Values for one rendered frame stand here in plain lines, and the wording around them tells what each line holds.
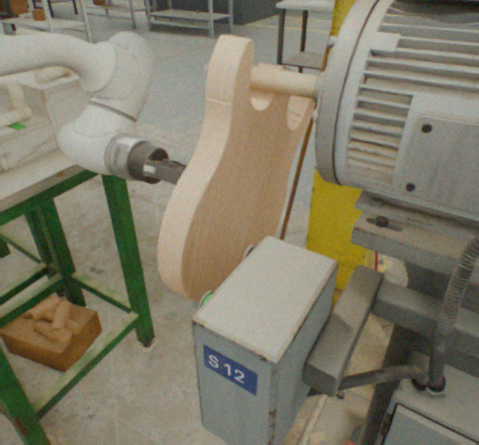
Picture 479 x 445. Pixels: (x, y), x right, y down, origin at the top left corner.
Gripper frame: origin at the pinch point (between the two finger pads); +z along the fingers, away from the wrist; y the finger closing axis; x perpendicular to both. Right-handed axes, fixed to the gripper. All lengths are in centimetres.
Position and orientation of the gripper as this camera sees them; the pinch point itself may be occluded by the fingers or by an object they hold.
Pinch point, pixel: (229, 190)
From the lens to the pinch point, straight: 69.7
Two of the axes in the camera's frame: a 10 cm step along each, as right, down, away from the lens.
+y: -4.5, 0.3, -8.9
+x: 2.5, -9.6, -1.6
